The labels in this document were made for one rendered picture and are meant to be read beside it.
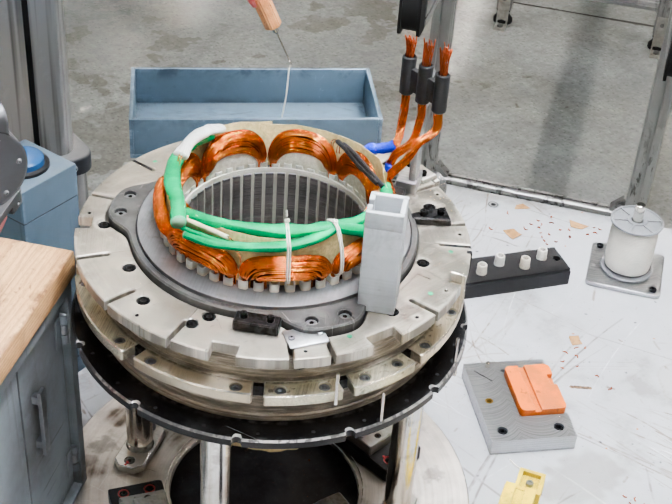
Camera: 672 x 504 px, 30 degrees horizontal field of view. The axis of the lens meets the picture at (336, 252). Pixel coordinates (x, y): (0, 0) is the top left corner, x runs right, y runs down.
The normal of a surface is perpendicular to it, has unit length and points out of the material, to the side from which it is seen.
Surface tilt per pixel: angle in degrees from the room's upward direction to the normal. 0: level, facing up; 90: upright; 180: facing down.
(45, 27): 90
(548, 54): 0
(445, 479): 0
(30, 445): 90
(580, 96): 0
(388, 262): 90
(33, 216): 90
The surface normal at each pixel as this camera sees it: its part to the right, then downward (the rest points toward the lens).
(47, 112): 0.60, 0.50
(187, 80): 0.11, 0.58
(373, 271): -0.18, 0.57
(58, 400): 0.97, 0.18
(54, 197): 0.81, 0.38
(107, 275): 0.06, -0.81
